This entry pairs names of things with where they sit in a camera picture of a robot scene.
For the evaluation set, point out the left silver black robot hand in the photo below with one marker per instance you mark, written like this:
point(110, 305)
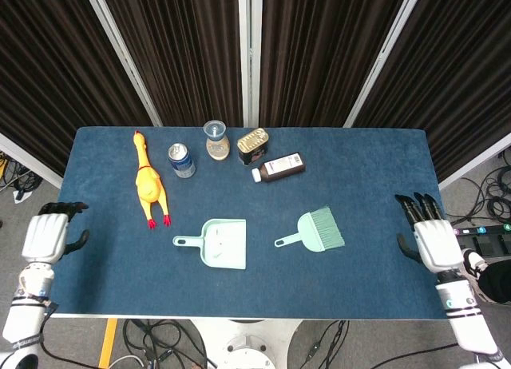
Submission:
point(44, 237)

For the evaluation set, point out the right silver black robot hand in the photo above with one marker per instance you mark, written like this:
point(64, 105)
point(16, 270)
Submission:
point(437, 243)

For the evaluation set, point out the pale green hand brush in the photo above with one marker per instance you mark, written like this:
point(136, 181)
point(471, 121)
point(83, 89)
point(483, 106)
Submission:
point(311, 231)

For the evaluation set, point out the pale green plastic dustpan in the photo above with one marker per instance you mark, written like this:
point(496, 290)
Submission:
point(231, 245)

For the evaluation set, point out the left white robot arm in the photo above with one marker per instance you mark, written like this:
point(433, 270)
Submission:
point(26, 313)

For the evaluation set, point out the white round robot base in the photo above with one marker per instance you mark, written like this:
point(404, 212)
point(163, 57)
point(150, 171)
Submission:
point(247, 345)

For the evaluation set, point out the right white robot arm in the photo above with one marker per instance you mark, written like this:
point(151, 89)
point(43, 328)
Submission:
point(467, 317)

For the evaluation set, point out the white black sneaker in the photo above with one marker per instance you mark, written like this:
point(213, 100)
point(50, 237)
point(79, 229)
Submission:
point(475, 263)

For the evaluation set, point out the black box coloured round labels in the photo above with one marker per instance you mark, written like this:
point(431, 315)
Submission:
point(485, 241)

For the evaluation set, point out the black trouser leg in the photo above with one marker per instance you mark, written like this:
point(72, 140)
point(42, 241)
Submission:
point(497, 283)

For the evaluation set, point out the yellow rubber chicken toy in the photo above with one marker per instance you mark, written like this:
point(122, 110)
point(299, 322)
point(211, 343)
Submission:
point(147, 183)

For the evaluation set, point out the yellow floor tape strip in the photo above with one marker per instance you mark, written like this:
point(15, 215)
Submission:
point(108, 343)

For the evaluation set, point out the blue silver beverage can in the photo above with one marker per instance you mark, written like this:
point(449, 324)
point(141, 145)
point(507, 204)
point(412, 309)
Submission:
point(183, 163)

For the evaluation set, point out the dark pleated curtain panel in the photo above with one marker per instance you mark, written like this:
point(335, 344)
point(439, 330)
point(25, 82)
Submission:
point(459, 77)
point(319, 45)
point(179, 45)
point(48, 73)

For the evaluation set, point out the blue fabric table cover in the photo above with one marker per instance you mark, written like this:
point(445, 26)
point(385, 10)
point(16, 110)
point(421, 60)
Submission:
point(279, 293)

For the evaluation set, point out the brown bottle white cap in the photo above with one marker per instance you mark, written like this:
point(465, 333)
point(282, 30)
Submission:
point(283, 168)

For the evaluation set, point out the beige sauce bottle clear cap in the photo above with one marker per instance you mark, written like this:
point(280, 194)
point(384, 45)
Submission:
point(218, 147)

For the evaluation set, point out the black gold rectangular tin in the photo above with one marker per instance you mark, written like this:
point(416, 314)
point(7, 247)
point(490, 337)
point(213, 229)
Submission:
point(252, 143)

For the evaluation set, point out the white partition bottom rail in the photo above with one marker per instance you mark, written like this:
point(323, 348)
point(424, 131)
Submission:
point(28, 161)
point(475, 161)

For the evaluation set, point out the white table edge frame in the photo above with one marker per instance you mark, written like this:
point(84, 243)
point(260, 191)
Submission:
point(159, 316)

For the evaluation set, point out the white partition frame post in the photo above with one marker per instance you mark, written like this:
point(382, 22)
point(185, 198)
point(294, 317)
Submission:
point(383, 53)
point(249, 53)
point(123, 53)

